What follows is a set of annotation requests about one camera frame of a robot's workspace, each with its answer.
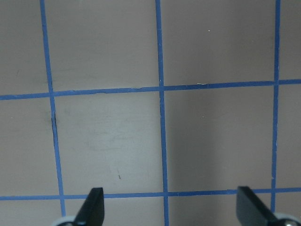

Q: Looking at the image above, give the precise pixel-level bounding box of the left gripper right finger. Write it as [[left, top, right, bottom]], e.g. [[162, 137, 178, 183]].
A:
[[236, 186, 279, 226]]

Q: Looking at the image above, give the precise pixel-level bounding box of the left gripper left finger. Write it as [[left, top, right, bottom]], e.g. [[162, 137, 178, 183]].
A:
[[72, 187, 104, 226]]

